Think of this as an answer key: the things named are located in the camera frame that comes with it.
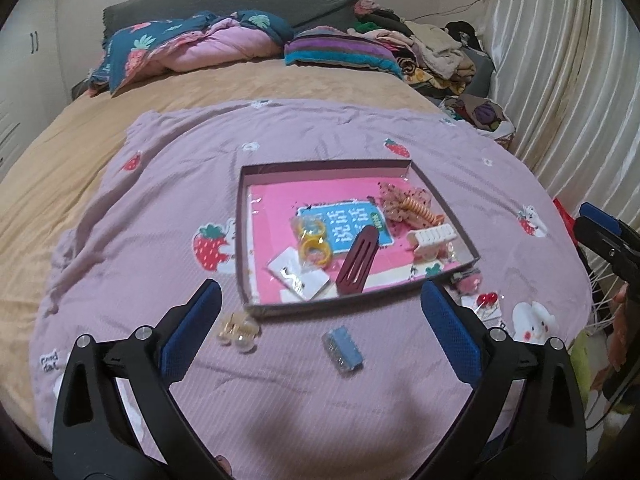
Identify white wardrobe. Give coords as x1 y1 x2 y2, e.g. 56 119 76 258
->
0 0 71 171

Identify bag of clothes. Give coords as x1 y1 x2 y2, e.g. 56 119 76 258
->
440 92 516 151

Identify white mesh basket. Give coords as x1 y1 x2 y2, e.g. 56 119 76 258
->
587 260 623 333

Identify blue small hair clip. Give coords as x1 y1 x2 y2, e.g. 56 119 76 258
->
322 327 366 376

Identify red cherry earrings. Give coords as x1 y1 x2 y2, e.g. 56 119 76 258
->
460 290 503 321

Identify orange coil hair tie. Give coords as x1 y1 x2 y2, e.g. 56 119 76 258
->
402 195 446 228

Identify pile of clothes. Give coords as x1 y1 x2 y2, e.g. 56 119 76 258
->
352 0 496 98

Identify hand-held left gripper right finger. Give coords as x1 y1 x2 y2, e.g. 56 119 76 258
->
417 280 588 480

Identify person's right hand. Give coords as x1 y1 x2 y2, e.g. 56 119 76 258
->
607 282 640 396

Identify striped purple folded blanket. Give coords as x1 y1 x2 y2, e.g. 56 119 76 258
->
284 29 403 78

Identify purple printed blanket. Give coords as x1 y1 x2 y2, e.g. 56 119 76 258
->
27 100 593 466

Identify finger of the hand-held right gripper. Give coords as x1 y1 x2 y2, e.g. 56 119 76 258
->
579 202 640 251
574 217 640 281

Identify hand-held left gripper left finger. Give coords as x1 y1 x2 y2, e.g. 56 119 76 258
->
50 278 236 480

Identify yellow-green cloth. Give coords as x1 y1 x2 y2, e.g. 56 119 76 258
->
570 335 601 386

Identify pink fuzzy hair clip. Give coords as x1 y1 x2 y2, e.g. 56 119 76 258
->
450 267 483 293

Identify clear packet with white card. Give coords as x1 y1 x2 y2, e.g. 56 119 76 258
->
267 247 333 301

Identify bag of yellow rings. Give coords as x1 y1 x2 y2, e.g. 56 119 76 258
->
291 215 335 267

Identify blue and pink strawberry quilt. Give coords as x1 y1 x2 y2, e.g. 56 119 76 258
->
90 10 296 96

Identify white striped curtain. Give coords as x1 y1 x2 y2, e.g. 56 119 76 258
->
480 0 640 241

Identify white claw hair clip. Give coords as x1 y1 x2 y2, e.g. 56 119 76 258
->
404 225 458 263

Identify dark red snap hair clip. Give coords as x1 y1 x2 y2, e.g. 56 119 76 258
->
336 225 381 295

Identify tan bedsheet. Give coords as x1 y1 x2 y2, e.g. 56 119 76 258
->
0 55 451 421

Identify gold pearl hair clip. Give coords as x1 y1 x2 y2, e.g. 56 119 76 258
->
216 311 261 353

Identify dark cardboard box tray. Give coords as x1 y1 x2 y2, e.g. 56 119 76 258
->
234 159 482 320

